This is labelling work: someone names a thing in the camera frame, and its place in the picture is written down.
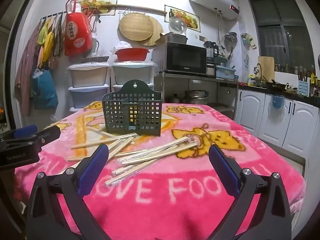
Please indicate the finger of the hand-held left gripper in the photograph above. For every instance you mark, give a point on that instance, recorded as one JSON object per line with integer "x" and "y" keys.
{"x": 50, "y": 133}
{"x": 25, "y": 130}

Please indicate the round bamboo mat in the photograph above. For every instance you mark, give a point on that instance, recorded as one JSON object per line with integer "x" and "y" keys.
{"x": 158, "y": 33}

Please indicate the glass pot lid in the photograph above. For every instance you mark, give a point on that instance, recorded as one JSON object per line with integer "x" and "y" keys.
{"x": 177, "y": 25}

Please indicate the yellow green dish cloths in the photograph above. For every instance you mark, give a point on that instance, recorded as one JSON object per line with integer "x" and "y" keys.
{"x": 47, "y": 42}

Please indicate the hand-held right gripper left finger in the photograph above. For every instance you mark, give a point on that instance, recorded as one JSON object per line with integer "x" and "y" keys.
{"x": 92, "y": 172}

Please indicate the pink hanging apron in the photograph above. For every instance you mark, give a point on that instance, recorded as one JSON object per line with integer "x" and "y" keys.
{"x": 26, "y": 75}

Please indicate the hanging steel pot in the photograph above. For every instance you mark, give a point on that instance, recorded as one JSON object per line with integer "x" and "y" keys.
{"x": 230, "y": 38}

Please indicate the white water heater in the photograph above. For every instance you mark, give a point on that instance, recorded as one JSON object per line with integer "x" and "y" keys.
{"x": 212, "y": 0}

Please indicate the pink printed bear blanket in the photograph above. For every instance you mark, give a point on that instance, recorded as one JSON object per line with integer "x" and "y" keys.
{"x": 155, "y": 212}

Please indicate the red plastic basin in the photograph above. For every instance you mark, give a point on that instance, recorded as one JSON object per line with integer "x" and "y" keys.
{"x": 131, "y": 55}

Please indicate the stacked steel pots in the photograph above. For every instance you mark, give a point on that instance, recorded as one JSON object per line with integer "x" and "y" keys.
{"x": 196, "y": 96}

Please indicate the black blender jug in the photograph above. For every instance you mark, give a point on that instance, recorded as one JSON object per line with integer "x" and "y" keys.
{"x": 210, "y": 50}

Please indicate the white kitchen cabinets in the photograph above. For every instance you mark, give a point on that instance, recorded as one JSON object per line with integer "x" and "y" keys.
{"x": 250, "y": 115}

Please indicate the round bamboo tray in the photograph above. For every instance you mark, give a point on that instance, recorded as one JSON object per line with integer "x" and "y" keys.
{"x": 136, "y": 27}

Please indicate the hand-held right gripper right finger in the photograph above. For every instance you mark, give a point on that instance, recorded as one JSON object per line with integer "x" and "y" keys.
{"x": 221, "y": 170}

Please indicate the blue hanging bin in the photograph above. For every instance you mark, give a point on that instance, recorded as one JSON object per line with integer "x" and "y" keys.
{"x": 277, "y": 102}

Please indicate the short fruit wall poster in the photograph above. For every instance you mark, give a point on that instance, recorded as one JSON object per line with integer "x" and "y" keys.
{"x": 180, "y": 13}

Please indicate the dark green utensil holder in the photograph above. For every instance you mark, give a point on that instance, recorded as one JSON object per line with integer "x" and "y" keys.
{"x": 147, "y": 115}

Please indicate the wooden cutting board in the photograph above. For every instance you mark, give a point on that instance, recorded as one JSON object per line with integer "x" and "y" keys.
{"x": 266, "y": 67}

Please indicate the dark window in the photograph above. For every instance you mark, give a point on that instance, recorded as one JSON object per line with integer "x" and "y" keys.
{"x": 282, "y": 42}

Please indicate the wicker basket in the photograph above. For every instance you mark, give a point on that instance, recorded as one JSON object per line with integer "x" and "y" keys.
{"x": 96, "y": 59}

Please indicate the wooden wall rail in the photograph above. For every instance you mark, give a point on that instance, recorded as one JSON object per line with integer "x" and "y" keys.
{"x": 145, "y": 8}

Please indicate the row of spice jars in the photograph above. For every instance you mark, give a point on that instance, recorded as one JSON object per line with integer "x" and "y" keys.
{"x": 295, "y": 70}

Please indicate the kitchen faucet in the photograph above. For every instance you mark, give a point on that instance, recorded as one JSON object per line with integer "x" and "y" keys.
{"x": 257, "y": 67}

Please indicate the black wok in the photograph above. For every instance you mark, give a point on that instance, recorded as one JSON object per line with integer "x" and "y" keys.
{"x": 276, "y": 85}

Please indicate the long fruit wall poster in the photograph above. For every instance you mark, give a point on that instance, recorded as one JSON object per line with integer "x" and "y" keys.
{"x": 100, "y": 3}

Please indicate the pile of chopsticks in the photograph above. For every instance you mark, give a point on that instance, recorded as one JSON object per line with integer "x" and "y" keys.
{"x": 150, "y": 152}

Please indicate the white plastic bag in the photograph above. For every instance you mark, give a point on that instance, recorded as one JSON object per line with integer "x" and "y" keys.
{"x": 122, "y": 45}

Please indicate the pale green jug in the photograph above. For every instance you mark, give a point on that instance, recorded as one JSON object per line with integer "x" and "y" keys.
{"x": 94, "y": 46}

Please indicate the hanging plant pot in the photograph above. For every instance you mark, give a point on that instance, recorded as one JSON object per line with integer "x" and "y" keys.
{"x": 248, "y": 41}

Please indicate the small black appliance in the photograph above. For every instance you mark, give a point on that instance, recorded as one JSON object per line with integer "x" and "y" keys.
{"x": 210, "y": 68}

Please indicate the black microwave oven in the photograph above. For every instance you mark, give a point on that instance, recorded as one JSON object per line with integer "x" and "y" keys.
{"x": 185, "y": 60}

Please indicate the small steel pot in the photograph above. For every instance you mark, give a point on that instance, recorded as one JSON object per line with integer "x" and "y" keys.
{"x": 176, "y": 98}

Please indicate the yellow bottle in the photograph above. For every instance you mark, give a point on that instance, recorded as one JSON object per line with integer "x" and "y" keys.
{"x": 252, "y": 80}

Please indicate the blue knife block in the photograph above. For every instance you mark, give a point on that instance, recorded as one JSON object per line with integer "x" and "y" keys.
{"x": 303, "y": 87}

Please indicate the beige and lilac drawer unit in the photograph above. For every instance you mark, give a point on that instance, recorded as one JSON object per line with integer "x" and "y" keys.
{"x": 87, "y": 77}

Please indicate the blue hanging bag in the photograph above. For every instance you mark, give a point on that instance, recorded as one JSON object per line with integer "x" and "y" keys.
{"x": 45, "y": 90}

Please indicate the clear plastic bag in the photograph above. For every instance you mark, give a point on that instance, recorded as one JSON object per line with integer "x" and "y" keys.
{"x": 100, "y": 54}

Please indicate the pale blue dish box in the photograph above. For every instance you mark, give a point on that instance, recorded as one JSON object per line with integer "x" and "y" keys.
{"x": 225, "y": 72}

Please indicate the metal shelf rack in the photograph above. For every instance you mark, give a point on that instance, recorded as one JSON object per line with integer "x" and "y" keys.
{"x": 195, "y": 77}

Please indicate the black countertop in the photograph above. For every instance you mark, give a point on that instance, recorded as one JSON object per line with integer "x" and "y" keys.
{"x": 262, "y": 88}

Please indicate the grey rectangular container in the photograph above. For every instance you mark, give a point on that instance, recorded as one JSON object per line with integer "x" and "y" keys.
{"x": 178, "y": 39}

